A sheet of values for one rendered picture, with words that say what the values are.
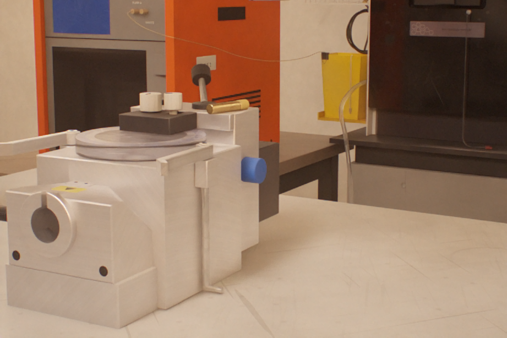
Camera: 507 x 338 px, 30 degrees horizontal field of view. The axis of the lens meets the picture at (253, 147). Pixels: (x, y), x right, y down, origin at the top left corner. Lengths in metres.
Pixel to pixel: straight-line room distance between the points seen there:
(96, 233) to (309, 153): 1.67
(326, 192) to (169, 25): 0.79
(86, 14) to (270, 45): 0.44
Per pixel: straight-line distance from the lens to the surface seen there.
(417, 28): 2.22
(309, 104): 3.64
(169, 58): 1.82
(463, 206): 2.16
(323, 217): 0.82
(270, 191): 0.74
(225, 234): 0.64
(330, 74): 2.34
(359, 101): 2.32
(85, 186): 0.60
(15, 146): 0.63
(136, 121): 0.64
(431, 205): 2.18
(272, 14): 2.13
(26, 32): 4.47
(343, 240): 0.75
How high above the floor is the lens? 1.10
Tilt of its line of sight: 10 degrees down
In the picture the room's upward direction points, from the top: straight up
